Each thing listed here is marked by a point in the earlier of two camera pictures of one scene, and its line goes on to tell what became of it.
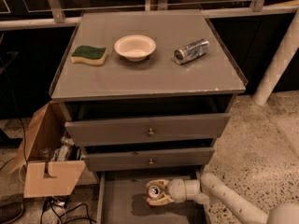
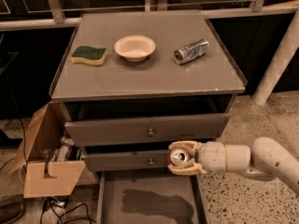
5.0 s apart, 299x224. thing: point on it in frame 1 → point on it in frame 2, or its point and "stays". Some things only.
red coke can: (153, 191) → (178, 157)
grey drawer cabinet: (147, 94) stays
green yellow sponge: (89, 54) stays
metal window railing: (35, 6) stays
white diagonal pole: (282, 59) stays
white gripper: (176, 190) → (212, 157)
